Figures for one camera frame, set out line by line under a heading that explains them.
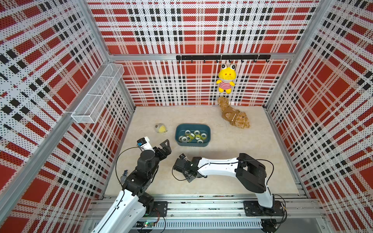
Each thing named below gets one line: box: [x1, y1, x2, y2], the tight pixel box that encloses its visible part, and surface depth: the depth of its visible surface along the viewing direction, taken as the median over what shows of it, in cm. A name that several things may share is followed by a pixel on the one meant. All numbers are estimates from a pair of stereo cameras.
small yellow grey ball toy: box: [154, 123, 169, 134], surface depth 104 cm
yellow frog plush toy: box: [216, 63, 237, 94], surface depth 95 cm
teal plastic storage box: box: [174, 123, 212, 147], surface depth 103 cm
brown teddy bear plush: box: [217, 96, 251, 129], surface depth 105 cm
